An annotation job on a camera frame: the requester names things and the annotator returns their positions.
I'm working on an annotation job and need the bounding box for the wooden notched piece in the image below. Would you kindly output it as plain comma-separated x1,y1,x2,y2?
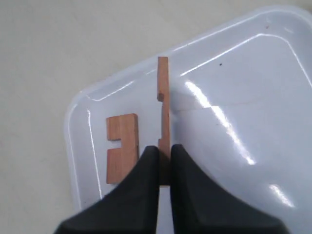
157,57,171,186
106,114,139,184

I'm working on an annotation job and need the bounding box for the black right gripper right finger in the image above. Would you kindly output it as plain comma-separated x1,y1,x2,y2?
171,144,287,234

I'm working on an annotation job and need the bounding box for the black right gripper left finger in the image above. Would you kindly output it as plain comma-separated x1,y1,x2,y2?
55,146,159,234

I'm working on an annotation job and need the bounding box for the white plastic tray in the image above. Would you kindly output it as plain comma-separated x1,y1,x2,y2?
64,5,312,234

